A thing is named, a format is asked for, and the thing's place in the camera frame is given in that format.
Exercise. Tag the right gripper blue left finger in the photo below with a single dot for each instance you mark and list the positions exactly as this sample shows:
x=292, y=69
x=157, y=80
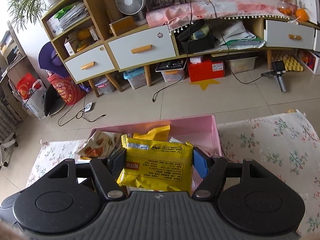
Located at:
x=106, y=171

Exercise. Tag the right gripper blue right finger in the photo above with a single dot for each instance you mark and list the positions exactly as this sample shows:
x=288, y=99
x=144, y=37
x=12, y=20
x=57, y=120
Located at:
x=212, y=171

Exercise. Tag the yellow snack bag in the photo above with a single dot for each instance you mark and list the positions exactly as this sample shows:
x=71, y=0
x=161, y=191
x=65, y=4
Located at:
x=156, y=165

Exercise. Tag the yellow pillow snack pack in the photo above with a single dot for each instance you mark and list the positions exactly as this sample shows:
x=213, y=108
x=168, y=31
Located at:
x=160, y=133

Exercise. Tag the silver white snack bag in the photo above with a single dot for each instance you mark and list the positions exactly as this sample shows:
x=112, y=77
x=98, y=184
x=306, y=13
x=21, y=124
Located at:
x=100, y=144

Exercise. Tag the pink cardboard box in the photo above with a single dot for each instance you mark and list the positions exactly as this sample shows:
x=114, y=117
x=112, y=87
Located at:
x=175, y=139

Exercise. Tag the white office chair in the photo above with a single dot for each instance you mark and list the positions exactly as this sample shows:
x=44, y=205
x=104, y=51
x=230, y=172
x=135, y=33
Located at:
x=6, y=148

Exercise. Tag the white charger puck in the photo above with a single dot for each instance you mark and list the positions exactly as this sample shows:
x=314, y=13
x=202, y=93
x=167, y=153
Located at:
x=88, y=107

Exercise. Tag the floral table cloth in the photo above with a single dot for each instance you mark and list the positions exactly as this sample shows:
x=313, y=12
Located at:
x=286, y=144

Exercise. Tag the yellow star floor sticker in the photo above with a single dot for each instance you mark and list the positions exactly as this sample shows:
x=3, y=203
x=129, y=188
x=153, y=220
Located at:
x=205, y=83

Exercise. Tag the red printed bag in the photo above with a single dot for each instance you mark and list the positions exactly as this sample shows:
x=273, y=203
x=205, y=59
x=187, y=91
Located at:
x=69, y=91

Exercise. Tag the clear storage bin blue lid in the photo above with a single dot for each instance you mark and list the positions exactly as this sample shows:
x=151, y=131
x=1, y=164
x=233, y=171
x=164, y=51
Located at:
x=135, y=77

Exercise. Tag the white shopping bag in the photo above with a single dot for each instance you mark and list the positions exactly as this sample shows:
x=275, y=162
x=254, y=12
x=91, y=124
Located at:
x=32, y=92

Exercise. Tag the red cardboard box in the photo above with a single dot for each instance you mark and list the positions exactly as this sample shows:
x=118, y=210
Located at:
x=206, y=70

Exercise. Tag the white storage bin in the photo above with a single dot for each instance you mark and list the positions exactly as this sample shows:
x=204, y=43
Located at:
x=241, y=65

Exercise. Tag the white drawer wooden cabinet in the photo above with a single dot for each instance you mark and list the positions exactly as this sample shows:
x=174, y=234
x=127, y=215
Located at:
x=142, y=47

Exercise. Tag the black storage box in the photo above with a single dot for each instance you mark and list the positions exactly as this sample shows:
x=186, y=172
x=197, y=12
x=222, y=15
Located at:
x=195, y=37

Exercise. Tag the stack of papers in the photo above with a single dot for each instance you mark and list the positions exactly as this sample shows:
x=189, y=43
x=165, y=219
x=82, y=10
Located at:
x=233, y=35

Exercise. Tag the yellow egg tray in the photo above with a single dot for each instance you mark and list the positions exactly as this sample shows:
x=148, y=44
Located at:
x=291, y=64

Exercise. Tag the long low tv cabinet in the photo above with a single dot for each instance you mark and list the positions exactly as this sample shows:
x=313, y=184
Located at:
x=277, y=33

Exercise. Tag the small cardboard box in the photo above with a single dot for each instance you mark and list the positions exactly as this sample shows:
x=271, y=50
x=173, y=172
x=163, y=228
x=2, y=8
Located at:
x=122, y=26

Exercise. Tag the white printed toy box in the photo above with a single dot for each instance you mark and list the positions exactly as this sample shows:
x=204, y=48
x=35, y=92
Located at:
x=310, y=58

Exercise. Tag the tall wooden shelf cabinet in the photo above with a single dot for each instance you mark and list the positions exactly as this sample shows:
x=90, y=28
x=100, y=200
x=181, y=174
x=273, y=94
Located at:
x=78, y=31

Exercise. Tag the pink floral cloth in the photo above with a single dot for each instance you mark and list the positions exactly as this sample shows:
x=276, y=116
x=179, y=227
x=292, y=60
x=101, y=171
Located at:
x=177, y=16

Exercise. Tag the white desk fan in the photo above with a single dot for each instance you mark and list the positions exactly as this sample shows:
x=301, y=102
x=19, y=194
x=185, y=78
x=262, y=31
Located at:
x=134, y=8

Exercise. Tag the handheld camera on tripod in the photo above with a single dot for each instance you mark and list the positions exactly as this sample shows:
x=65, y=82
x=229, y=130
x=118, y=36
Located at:
x=278, y=69

